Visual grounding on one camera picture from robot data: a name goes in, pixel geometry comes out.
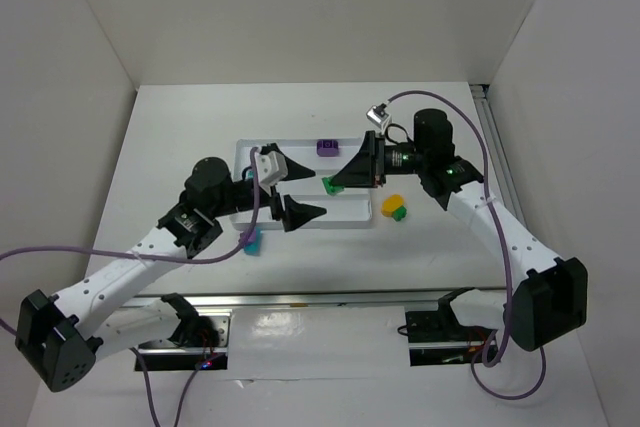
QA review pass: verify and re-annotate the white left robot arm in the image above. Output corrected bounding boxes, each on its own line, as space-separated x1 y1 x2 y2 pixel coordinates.
15 143 326 392

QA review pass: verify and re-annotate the aluminium right side rail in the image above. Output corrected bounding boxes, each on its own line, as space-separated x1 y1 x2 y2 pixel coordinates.
469 84 527 226

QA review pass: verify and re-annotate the green lego brick small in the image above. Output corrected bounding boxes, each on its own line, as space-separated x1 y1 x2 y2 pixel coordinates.
391 205 407 222

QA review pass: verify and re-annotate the yellow lego brick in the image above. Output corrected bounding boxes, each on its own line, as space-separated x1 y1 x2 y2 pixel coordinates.
381 194 404 217

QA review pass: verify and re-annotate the white divided plastic tray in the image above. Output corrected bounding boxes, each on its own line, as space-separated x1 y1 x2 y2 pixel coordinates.
230 137 373 231

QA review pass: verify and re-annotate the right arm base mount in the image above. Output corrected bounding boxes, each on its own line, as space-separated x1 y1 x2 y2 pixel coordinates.
396 311 490 367

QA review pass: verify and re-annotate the aluminium rail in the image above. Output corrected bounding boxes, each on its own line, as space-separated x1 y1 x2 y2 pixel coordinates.
469 84 527 226
124 286 524 318

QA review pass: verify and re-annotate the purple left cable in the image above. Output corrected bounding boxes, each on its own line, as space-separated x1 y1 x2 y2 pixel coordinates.
0 146 264 427

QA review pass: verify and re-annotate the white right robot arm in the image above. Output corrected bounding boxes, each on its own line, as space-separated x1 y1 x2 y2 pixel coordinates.
331 109 588 352

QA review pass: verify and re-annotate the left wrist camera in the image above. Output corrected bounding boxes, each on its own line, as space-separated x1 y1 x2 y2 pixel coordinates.
253 151 289 192

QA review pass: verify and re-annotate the aluminium front rail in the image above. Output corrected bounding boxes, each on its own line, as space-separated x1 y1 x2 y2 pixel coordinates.
124 286 524 318

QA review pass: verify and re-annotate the teal lego brick front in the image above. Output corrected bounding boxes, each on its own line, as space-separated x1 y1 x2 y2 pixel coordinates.
243 228 262 257

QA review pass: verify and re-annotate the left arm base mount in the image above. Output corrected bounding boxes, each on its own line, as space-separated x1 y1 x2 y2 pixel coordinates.
137 308 231 372

